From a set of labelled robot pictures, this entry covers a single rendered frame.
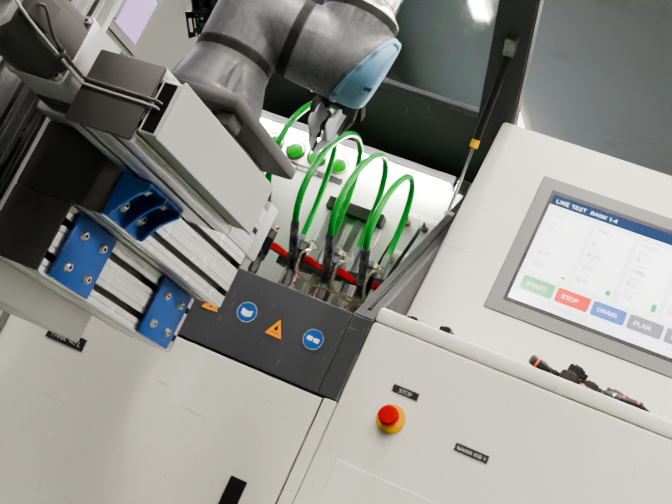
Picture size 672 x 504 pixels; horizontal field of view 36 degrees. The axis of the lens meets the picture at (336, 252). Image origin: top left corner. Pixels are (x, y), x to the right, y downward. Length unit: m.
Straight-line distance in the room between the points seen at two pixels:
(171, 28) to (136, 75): 5.30
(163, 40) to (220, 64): 4.94
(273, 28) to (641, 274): 1.03
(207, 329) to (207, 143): 0.82
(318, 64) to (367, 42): 0.08
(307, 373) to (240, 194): 0.68
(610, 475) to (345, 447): 0.45
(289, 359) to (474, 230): 0.55
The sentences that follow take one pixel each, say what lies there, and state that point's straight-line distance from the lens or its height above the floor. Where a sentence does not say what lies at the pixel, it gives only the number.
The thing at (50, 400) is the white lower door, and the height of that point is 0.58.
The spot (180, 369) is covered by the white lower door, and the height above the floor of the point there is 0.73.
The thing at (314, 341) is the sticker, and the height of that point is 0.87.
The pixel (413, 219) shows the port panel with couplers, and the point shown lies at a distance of 2.51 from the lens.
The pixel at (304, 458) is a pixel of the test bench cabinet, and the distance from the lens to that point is 1.86.
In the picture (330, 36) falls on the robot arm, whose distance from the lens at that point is 1.49.
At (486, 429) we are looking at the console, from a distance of 1.83.
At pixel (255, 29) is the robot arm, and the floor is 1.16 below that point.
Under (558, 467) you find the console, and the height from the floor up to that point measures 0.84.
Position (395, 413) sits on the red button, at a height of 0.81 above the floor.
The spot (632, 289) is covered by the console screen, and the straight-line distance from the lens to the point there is 2.18.
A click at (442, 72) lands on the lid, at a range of 2.44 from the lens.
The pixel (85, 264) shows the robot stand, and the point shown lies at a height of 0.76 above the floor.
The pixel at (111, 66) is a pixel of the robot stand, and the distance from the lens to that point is 1.17.
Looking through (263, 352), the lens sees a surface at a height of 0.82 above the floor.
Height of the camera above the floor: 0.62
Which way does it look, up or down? 13 degrees up
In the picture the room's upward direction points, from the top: 25 degrees clockwise
